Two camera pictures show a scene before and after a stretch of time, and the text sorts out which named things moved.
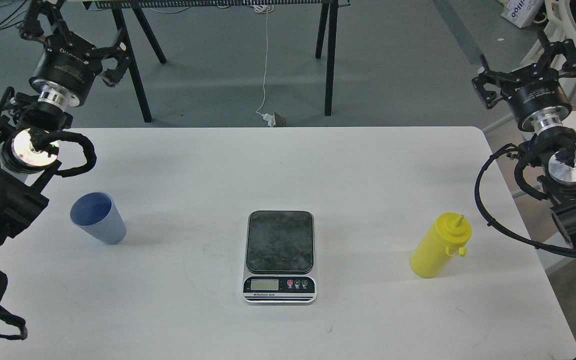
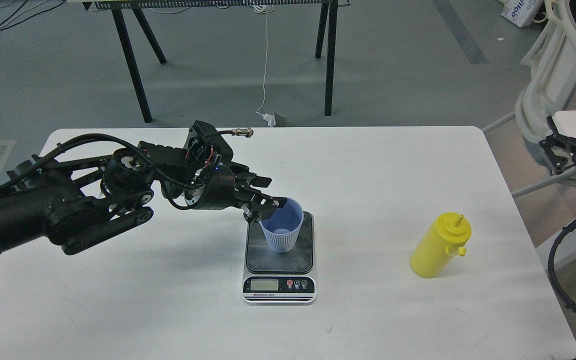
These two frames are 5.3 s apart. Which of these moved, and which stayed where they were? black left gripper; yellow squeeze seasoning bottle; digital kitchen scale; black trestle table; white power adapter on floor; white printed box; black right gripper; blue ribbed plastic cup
Moved: blue ribbed plastic cup; black right gripper; black left gripper
Stayed: digital kitchen scale; black trestle table; white printed box; white power adapter on floor; yellow squeeze seasoning bottle
